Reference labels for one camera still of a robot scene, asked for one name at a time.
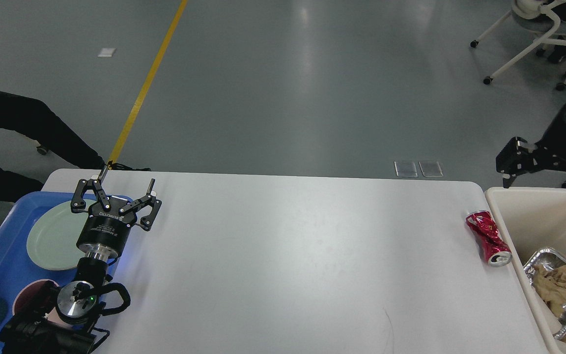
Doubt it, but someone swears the blue plastic tray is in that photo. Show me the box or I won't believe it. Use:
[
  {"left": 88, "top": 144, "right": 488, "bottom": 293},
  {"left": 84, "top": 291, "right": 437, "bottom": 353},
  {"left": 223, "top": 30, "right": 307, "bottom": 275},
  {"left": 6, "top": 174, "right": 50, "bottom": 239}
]
[{"left": 0, "top": 191, "right": 76, "bottom": 353}]

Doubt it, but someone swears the right floor plate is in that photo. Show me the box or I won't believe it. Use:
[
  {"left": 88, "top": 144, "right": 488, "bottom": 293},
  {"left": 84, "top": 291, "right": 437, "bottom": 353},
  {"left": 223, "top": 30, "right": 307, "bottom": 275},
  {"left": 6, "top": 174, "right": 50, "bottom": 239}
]
[{"left": 418, "top": 161, "right": 444, "bottom": 177}]

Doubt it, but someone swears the green plate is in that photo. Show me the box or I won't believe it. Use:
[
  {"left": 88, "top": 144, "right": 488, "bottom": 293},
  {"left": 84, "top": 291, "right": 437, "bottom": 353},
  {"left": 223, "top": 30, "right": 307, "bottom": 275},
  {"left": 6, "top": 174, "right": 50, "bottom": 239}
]
[{"left": 26, "top": 202, "right": 88, "bottom": 271}]

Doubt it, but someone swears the left floor plate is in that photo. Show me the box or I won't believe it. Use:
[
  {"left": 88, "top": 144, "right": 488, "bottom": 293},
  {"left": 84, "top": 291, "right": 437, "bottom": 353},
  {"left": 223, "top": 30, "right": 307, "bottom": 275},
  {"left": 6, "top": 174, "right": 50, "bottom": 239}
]
[{"left": 395, "top": 161, "right": 418, "bottom": 178}]

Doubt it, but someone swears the white rolling chair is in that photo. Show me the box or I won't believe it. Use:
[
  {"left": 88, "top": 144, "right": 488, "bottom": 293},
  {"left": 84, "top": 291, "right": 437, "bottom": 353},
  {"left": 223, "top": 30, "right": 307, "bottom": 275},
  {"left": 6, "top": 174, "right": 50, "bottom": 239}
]
[{"left": 470, "top": 0, "right": 566, "bottom": 91}]

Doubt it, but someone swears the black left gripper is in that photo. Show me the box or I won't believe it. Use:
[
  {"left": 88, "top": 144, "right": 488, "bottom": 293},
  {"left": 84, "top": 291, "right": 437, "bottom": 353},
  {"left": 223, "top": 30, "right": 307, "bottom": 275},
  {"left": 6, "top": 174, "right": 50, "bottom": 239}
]
[{"left": 70, "top": 165, "right": 162, "bottom": 261}]

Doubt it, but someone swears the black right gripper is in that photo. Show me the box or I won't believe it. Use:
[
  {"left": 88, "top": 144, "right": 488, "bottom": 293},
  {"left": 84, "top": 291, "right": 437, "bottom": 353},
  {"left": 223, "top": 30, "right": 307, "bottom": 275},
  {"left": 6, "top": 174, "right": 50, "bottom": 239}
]
[{"left": 495, "top": 104, "right": 566, "bottom": 190}]

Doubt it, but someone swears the brown paper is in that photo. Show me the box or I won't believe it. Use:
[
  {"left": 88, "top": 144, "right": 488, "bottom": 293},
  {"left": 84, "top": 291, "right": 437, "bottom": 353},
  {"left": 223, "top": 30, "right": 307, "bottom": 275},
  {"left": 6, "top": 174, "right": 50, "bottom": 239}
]
[{"left": 533, "top": 264, "right": 566, "bottom": 318}]

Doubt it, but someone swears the aluminium foil tray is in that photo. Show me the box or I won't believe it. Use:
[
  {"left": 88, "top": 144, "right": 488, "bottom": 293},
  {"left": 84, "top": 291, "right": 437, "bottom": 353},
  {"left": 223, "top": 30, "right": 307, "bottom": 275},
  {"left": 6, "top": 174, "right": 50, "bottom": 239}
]
[{"left": 523, "top": 247, "right": 566, "bottom": 340}]

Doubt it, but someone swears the pink mug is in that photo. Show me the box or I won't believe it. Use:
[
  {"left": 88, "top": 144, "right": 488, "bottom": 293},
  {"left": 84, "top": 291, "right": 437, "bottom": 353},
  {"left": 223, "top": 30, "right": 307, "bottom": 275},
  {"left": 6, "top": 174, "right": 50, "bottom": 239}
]
[{"left": 12, "top": 279, "right": 73, "bottom": 328}]

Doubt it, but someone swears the floor plate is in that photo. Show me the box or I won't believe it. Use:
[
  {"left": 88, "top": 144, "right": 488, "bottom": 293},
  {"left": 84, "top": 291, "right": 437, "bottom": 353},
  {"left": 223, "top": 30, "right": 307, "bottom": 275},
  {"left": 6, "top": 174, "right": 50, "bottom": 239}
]
[
  {"left": 418, "top": 161, "right": 444, "bottom": 177},
  {"left": 395, "top": 161, "right": 418, "bottom": 178}
]

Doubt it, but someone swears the beige plastic bin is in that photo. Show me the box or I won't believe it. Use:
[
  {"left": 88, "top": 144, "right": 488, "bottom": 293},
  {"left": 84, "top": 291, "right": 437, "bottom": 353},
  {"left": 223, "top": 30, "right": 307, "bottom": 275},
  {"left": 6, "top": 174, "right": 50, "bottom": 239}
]
[{"left": 485, "top": 187, "right": 566, "bottom": 354}]

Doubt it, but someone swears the seated person in black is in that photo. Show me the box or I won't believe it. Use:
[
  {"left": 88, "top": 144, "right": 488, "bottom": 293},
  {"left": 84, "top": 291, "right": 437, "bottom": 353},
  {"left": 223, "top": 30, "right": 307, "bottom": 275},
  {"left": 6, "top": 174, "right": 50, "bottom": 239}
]
[{"left": 0, "top": 86, "right": 151, "bottom": 203}]

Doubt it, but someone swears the crushed red can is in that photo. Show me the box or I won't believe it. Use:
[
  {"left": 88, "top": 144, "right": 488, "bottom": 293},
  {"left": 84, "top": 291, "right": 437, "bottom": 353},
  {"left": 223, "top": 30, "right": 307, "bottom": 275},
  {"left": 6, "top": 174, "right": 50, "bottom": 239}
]
[{"left": 465, "top": 210, "right": 512, "bottom": 267}]

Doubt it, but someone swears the white paper cup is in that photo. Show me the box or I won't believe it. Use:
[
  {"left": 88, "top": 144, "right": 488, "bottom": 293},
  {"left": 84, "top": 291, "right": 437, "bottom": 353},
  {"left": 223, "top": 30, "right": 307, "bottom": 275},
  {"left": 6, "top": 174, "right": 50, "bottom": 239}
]
[{"left": 531, "top": 287, "right": 562, "bottom": 336}]

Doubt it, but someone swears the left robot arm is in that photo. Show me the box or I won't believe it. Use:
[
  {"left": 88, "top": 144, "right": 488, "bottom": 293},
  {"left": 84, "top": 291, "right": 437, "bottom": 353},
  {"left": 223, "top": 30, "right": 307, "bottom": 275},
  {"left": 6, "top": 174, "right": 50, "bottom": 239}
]
[{"left": 0, "top": 166, "right": 162, "bottom": 354}]

